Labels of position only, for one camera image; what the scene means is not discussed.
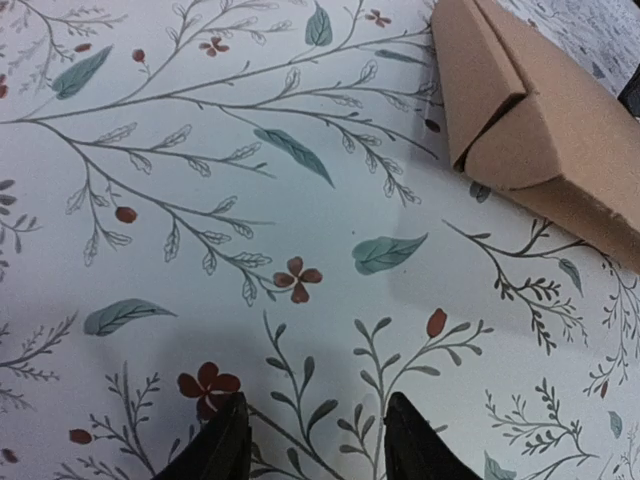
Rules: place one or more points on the brown cardboard paper box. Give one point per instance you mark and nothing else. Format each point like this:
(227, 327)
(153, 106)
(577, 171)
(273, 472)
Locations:
(526, 121)

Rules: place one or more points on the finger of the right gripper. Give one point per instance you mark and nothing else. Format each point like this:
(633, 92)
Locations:
(629, 97)

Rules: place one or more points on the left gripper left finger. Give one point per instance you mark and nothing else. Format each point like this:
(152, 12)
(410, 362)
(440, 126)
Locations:
(220, 451)

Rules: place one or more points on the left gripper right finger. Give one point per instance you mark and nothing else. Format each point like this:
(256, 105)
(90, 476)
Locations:
(413, 450)

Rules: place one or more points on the floral patterned table cloth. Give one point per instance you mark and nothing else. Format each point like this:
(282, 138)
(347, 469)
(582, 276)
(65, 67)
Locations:
(204, 197)

